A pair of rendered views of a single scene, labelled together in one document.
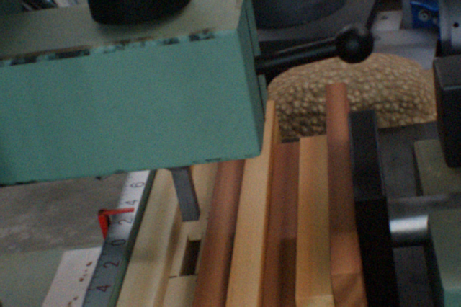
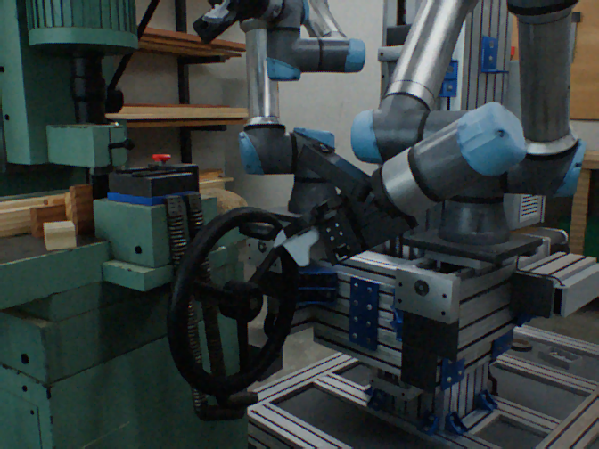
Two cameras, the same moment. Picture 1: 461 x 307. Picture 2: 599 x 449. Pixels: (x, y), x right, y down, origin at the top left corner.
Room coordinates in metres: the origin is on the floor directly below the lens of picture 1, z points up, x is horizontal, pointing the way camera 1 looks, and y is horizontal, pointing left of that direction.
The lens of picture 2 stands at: (-0.33, -0.73, 1.09)
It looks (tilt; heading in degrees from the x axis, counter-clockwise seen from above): 11 degrees down; 25
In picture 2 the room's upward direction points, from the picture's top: straight up
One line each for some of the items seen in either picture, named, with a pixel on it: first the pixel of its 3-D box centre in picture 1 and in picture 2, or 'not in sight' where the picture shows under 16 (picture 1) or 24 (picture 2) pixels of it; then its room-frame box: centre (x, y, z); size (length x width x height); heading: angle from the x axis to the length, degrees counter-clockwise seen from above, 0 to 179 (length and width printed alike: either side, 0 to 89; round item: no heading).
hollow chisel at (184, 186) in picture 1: (183, 179); not in sight; (0.44, 0.03, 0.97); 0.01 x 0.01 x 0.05; 80
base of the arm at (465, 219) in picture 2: not in sight; (474, 215); (0.95, -0.57, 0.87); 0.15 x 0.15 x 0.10
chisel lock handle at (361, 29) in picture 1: (308, 50); (120, 143); (0.43, -0.05, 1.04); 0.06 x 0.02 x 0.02; 80
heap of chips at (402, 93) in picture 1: (343, 83); (215, 198); (0.64, -0.09, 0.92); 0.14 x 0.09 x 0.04; 80
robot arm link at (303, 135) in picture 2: not in sight; (311, 151); (1.12, -0.10, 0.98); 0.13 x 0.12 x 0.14; 126
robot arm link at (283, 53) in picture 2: not in sight; (291, 55); (0.84, -0.17, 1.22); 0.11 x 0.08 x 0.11; 126
